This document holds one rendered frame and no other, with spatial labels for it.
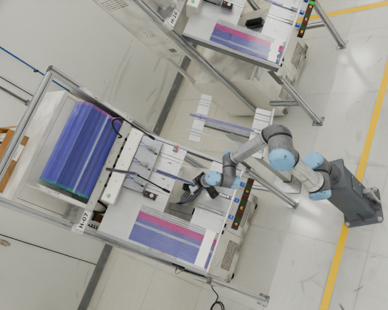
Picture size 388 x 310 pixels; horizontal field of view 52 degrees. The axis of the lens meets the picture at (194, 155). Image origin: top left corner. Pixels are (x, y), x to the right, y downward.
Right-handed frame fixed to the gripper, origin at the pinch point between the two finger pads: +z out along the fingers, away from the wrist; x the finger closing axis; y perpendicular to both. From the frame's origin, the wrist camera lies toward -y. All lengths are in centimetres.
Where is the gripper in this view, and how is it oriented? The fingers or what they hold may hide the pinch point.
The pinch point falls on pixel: (200, 187)
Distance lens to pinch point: 245.1
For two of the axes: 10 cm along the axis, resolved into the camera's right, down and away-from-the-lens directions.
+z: -2.3, 1.9, 9.6
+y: -6.1, -7.9, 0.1
